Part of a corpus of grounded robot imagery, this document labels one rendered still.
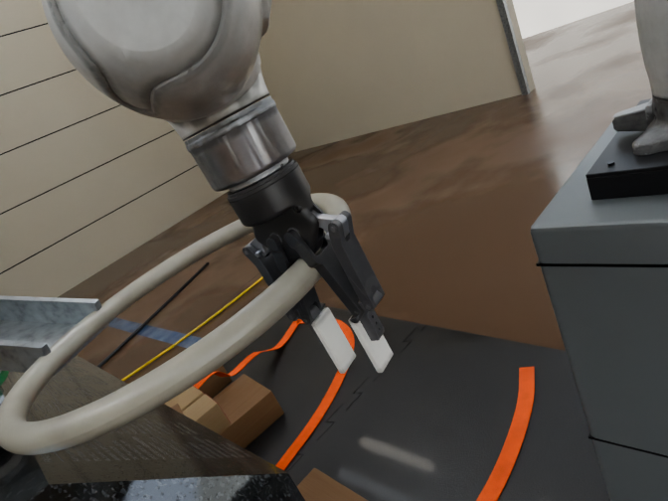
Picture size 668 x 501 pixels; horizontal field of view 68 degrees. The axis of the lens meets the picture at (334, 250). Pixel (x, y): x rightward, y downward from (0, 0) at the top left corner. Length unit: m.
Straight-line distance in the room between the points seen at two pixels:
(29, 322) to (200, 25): 0.80
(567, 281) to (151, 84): 0.62
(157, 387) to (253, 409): 1.46
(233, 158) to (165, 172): 6.09
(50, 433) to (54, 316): 0.44
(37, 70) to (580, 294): 5.97
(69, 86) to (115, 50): 6.10
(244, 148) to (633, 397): 0.66
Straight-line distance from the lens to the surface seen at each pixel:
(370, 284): 0.48
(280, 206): 0.45
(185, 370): 0.45
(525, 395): 1.63
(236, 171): 0.44
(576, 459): 1.46
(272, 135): 0.45
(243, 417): 1.90
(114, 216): 6.24
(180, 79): 0.26
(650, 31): 0.75
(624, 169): 0.74
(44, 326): 0.96
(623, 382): 0.85
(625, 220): 0.70
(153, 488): 0.74
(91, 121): 6.33
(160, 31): 0.25
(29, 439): 0.55
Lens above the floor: 1.12
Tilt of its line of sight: 21 degrees down
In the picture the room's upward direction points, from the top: 25 degrees counter-clockwise
